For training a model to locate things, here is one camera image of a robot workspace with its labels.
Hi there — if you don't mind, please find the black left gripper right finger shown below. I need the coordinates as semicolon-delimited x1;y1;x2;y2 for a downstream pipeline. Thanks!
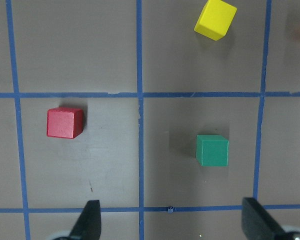
241;197;287;240

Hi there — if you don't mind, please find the yellow wooden cube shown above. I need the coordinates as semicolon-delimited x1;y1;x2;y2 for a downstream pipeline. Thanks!
194;0;237;41

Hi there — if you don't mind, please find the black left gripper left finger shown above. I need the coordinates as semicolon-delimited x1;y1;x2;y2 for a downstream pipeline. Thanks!
68;200;101;240

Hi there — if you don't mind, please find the green wooden cube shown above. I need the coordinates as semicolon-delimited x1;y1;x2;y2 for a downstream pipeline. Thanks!
195;135;229;167

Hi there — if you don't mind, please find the red wooden cube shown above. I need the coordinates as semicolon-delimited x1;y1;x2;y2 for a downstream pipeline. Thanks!
46;107;84;139

